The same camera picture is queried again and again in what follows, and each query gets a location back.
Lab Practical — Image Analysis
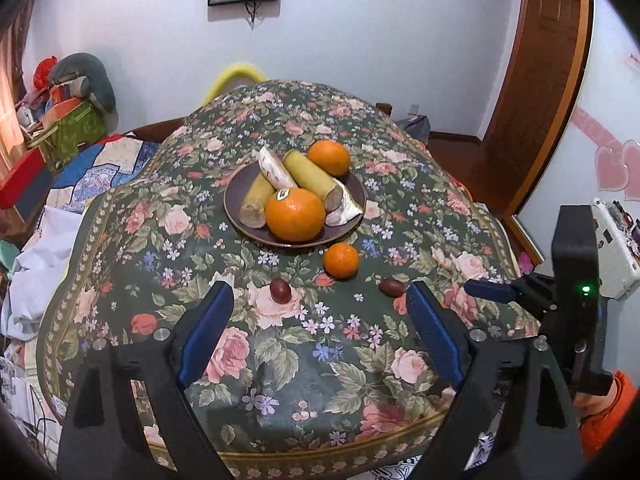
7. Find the floral blanket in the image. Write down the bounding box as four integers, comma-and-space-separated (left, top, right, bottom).
36, 79, 543, 480

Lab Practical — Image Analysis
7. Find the red bag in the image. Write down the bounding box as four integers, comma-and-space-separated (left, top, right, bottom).
33, 57, 57, 90

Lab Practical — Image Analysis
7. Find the purple plate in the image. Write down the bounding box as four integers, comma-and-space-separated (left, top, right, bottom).
223, 157, 367, 249

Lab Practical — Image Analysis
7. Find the grey bag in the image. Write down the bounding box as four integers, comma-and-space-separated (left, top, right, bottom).
395, 114, 431, 145

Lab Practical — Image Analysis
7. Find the person's right forearm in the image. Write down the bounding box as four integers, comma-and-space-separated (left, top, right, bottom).
574, 370, 640, 461

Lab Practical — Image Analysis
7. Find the white wardrobe door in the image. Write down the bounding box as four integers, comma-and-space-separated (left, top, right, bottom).
515, 0, 640, 311

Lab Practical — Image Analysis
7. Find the blue patchwork quilt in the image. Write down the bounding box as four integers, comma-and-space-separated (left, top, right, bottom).
47, 132, 166, 211

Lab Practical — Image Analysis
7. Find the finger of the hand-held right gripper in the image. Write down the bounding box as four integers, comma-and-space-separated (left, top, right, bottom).
463, 271, 553, 321

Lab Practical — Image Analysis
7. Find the wooden door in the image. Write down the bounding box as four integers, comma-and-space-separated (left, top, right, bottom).
482, 0, 596, 266

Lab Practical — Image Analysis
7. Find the white box with stickers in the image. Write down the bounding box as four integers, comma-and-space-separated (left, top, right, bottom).
589, 197, 640, 301

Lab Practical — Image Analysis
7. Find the orange gift box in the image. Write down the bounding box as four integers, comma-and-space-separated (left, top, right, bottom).
42, 95, 86, 123

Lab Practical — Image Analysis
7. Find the pink heart sticker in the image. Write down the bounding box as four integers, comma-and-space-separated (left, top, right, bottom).
572, 107, 640, 193

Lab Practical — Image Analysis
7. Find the sugarcane piece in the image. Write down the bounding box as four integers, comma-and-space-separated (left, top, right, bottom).
283, 149, 346, 211
239, 172, 277, 229

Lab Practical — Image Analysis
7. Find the white cloth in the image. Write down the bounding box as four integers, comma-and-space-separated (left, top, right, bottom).
0, 205, 83, 346

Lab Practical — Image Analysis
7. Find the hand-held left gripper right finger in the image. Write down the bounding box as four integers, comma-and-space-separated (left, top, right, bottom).
406, 280, 586, 480

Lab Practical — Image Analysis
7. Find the red flat box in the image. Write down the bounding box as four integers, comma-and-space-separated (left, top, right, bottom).
0, 150, 48, 211

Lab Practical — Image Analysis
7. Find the large orange with sticker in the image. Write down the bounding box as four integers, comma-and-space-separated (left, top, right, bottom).
264, 187, 327, 242

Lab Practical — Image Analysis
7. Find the orange striped curtain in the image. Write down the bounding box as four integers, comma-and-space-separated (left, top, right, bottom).
0, 0, 41, 161

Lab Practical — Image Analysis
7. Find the small mandarin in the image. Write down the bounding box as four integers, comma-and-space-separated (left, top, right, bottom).
323, 242, 361, 280

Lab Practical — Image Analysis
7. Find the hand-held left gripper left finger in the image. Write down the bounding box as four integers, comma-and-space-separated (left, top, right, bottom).
57, 280, 236, 480

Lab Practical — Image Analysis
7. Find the grey plush toy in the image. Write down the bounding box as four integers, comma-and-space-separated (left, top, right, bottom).
48, 52, 117, 113

